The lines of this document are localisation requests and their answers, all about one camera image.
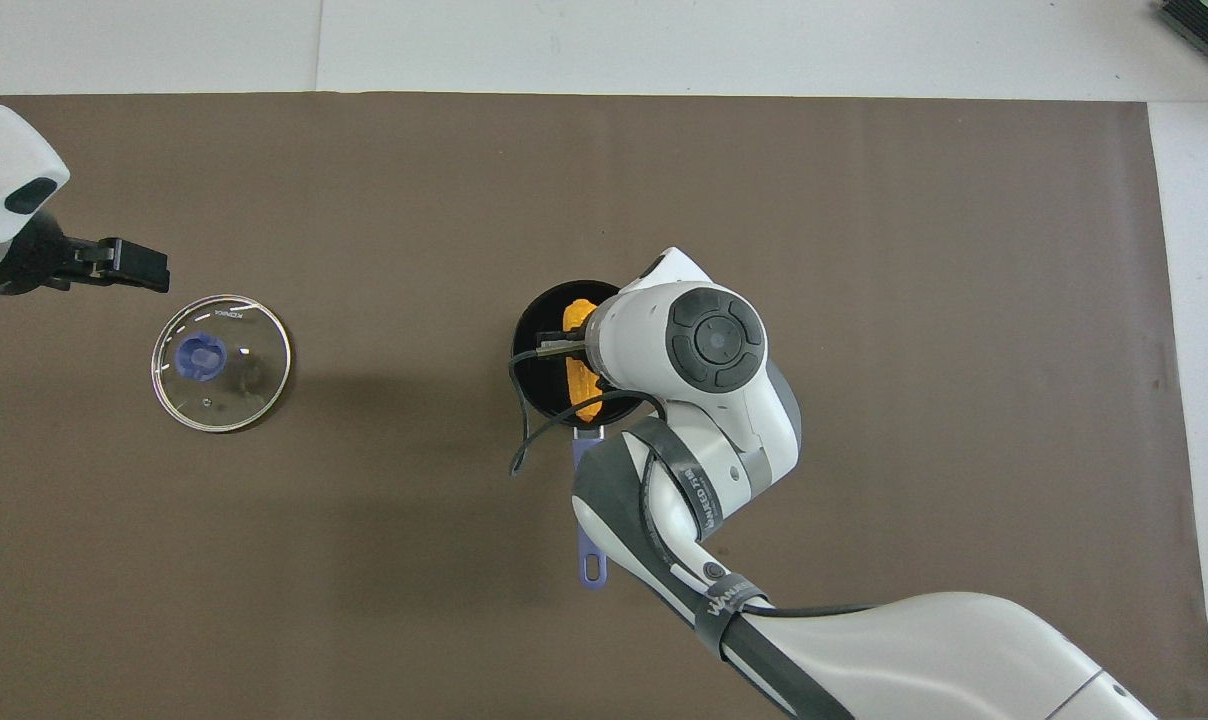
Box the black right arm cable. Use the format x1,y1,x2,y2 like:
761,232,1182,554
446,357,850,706
509,333,875,621

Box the brown table mat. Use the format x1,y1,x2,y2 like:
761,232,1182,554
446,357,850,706
0,93,1208,720

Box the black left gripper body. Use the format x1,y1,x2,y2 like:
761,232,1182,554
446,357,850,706
0,208,101,297

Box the yellow corn cob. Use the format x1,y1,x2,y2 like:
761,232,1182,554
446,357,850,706
561,297,610,423

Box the glass lid with blue knob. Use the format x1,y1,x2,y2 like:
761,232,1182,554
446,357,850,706
151,295,293,433

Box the dark blue saucepan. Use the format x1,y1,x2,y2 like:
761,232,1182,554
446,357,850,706
511,280,665,591

